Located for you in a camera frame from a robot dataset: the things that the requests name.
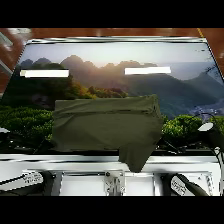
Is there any black cable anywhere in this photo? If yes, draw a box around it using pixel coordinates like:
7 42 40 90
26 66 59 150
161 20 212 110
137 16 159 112
194 112 216 123

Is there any olive green shirt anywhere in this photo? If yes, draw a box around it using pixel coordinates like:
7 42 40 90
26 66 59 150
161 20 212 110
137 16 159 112
49 94 165 174

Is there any silver frame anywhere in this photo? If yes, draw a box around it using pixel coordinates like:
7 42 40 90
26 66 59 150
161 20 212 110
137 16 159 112
0 153 222 197

